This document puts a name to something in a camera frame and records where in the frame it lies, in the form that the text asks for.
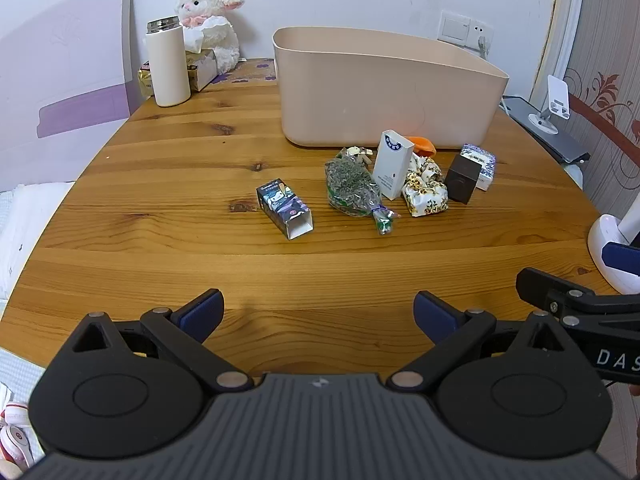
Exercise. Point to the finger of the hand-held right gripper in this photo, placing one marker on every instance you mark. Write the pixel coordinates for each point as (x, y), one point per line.
(622, 260)
(537, 285)

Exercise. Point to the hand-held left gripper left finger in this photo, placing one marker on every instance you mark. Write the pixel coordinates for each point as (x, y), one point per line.
(202, 310)

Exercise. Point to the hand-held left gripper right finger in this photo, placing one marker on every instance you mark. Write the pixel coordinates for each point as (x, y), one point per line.
(430, 312)

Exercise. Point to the floral cloth pouch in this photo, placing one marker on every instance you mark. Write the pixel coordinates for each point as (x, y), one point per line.
(425, 192)

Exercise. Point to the blue and white tissue packet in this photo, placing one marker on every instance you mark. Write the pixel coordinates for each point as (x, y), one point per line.
(486, 170)

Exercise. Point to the dark brown cube box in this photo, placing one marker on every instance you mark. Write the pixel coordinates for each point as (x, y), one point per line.
(462, 180)

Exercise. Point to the small dark printed carton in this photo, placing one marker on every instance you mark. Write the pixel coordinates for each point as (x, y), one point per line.
(282, 205)

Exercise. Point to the tall white box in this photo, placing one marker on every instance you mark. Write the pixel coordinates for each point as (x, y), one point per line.
(391, 167)

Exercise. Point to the clear bag of dried herbs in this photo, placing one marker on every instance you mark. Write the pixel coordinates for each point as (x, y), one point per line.
(347, 182)

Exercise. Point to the orange plastic toy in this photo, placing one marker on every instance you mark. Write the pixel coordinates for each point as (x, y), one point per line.
(424, 145)

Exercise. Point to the small beige clips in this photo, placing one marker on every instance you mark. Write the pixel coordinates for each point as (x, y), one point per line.
(357, 154)

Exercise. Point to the beige plastic storage bin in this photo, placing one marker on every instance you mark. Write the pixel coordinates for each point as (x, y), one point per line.
(360, 95)

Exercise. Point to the white device base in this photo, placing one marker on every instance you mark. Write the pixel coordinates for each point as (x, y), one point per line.
(602, 245)

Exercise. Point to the grey laptop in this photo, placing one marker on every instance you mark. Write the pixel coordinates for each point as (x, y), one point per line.
(555, 137)

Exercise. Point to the white phone stand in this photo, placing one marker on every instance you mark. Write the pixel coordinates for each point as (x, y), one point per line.
(552, 102)

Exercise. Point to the white bed cover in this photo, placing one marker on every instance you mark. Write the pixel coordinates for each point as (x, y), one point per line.
(25, 240)

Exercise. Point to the red and white headphones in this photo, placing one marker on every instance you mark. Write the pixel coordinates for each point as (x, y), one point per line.
(12, 435)

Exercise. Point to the purple flower table mat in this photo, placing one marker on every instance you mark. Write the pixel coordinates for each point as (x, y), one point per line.
(250, 72)

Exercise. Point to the tissue box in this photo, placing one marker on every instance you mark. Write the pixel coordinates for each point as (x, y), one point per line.
(202, 67)

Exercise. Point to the white thermos bottle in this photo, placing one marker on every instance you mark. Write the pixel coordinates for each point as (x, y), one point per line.
(167, 70)

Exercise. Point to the white and purple headboard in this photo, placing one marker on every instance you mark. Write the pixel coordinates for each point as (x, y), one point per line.
(65, 85)

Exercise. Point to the white plush lamb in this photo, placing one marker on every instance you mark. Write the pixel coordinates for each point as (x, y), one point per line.
(212, 5)

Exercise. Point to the white wall socket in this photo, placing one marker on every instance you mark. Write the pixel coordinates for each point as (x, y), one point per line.
(481, 30)

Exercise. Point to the white wall switch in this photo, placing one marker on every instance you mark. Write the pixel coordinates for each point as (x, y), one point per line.
(453, 27)

